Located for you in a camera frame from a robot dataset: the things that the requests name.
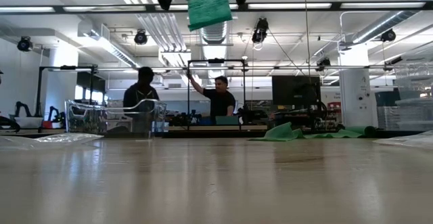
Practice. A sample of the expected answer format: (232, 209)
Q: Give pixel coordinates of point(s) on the teal elastic bandage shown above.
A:
(209, 11)

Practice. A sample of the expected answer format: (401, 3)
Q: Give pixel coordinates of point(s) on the black background robot arm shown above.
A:
(18, 105)
(52, 110)

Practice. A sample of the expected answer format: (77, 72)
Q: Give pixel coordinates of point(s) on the light green bandage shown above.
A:
(280, 132)

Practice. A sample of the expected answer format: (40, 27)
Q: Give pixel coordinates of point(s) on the LED light bar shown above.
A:
(338, 5)

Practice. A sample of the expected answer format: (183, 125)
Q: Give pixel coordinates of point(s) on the person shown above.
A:
(140, 92)
(220, 102)

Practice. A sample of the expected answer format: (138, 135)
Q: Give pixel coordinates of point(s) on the black monitor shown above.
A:
(294, 90)

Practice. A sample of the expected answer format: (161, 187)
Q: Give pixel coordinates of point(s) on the teal box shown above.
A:
(226, 120)

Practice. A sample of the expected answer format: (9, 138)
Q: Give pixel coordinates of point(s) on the wooden background workbench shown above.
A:
(203, 128)

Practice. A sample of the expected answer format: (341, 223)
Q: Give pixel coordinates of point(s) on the clear plastic bin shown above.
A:
(72, 115)

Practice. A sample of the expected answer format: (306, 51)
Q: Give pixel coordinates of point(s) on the clear plastic bag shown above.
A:
(412, 140)
(50, 139)

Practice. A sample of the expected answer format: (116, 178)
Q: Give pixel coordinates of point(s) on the white plastic tub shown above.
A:
(28, 122)

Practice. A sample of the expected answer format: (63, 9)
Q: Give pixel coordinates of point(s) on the stack of clear plastic bins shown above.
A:
(412, 112)

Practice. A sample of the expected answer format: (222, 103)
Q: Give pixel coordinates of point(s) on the ribbed silver ventilation duct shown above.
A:
(216, 36)

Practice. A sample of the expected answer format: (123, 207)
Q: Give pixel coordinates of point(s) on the black station frame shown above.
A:
(39, 88)
(216, 61)

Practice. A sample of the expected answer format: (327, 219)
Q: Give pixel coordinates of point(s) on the white ventilation duct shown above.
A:
(111, 49)

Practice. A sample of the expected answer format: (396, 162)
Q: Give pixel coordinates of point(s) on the black aluminium table frame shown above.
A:
(220, 134)

